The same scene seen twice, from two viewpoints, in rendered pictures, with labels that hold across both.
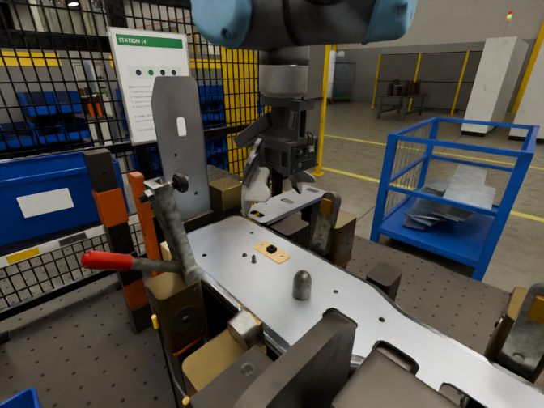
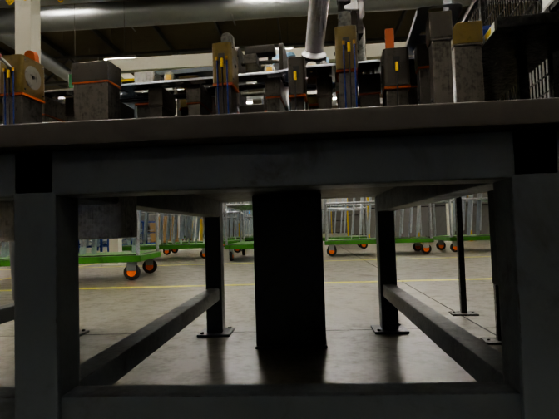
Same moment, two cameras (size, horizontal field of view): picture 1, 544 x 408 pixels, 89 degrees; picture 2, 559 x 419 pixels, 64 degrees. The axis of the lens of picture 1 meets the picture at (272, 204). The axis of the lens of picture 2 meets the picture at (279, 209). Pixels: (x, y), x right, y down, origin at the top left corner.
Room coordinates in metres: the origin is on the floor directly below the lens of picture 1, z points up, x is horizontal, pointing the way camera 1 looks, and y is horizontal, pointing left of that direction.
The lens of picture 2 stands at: (1.41, -1.05, 0.51)
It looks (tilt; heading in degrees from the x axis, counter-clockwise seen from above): 3 degrees up; 143
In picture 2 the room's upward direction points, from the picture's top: 2 degrees counter-clockwise
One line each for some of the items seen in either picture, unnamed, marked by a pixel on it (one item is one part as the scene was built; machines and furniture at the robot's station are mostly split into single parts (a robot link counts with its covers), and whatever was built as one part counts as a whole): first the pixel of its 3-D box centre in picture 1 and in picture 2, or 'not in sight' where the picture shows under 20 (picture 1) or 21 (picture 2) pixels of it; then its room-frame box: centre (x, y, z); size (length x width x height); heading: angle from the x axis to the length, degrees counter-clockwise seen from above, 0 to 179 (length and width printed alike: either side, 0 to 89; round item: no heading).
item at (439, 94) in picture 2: (308, 231); (441, 77); (0.83, -0.13, 0.84); 0.05 x 0.05 x 0.29; 44
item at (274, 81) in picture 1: (284, 82); not in sight; (0.48, -0.02, 1.33); 0.08 x 0.08 x 0.05
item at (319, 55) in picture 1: (303, 104); not in sight; (3.53, -0.38, 1.00); 1.04 x 0.14 x 2.00; 139
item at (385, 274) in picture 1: (376, 322); (298, 110); (0.45, -0.23, 0.84); 0.10 x 0.05 x 0.29; 134
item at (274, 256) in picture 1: (271, 249); not in sight; (0.49, 0.00, 1.01); 0.08 x 0.04 x 0.01; 44
